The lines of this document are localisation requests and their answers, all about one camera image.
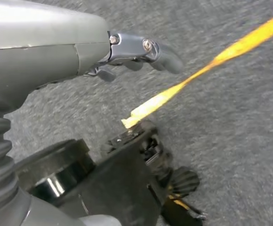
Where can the yellow floor tape square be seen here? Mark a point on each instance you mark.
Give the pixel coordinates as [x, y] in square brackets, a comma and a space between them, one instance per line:
[155, 102]

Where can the black robot lower body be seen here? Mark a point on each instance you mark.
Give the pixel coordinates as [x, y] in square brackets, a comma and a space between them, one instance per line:
[118, 181]

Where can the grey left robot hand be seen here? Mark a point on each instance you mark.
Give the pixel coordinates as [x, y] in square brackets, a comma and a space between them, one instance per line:
[44, 40]

